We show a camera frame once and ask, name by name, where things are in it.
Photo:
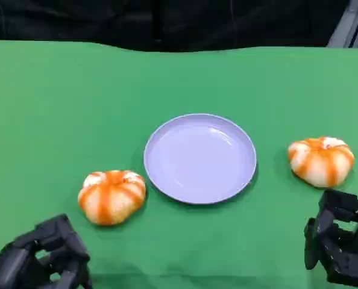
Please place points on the lilac plate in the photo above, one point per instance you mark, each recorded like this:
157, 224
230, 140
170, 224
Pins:
200, 159

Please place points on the orange and white bread roll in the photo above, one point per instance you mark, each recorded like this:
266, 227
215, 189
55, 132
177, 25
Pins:
112, 197
321, 161

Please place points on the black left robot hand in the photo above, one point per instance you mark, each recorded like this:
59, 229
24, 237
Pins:
51, 238

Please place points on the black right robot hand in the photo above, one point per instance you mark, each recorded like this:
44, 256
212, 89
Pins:
341, 238

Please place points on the grey metal frame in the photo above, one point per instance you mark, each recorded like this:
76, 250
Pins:
352, 28

